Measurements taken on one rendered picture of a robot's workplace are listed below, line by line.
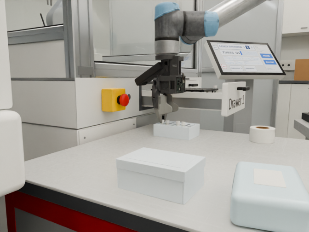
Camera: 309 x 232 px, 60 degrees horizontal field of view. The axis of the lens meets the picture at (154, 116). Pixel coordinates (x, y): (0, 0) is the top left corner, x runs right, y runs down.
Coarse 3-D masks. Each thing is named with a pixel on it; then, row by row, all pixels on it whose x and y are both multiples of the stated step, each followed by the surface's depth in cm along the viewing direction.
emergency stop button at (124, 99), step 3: (120, 96) 83; (123, 96) 83; (126, 96) 84; (120, 99) 82; (123, 99) 82; (126, 99) 84; (120, 102) 83; (123, 102) 83; (126, 102) 84; (123, 105) 83; (126, 105) 84
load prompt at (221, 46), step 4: (220, 44) 184; (224, 44) 185; (228, 44) 186; (232, 44) 187; (236, 44) 189; (220, 48) 182; (224, 48) 183; (228, 48) 184; (232, 48) 185; (236, 48) 186; (240, 48) 187; (244, 48) 188; (248, 48) 190; (252, 48) 191
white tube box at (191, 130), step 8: (160, 128) 84; (168, 128) 83; (176, 128) 81; (184, 128) 80; (192, 128) 81; (160, 136) 85; (168, 136) 83; (176, 136) 82; (184, 136) 80; (192, 136) 82
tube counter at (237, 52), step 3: (237, 51) 185; (240, 51) 186; (243, 51) 186; (246, 51) 187; (249, 51) 188; (252, 51) 189; (255, 51) 190; (237, 54) 183; (240, 54) 184; (243, 54) 184; (246, 54) 185; (249, 54) 186; (252, 54) 187; (255, 54) 188
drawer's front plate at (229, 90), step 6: (228, 84) 87; (234, 84) 94; (240, 84) 102; (222, 90) 87; (228, 90) 87; (234, 90) 94; (240, 90) 103; (222, 96) 87; (228, 96) 88; (234, 96) 95; (240, 96) 104; (222, 102) 87; (228, 102) 88; (234, 102) 95; (240, 102) 105; (222, 108) 88; (228, 108) 89; (234, 108) 96; (240, 108) 106; (222, 114) 88; (228, 114) 89
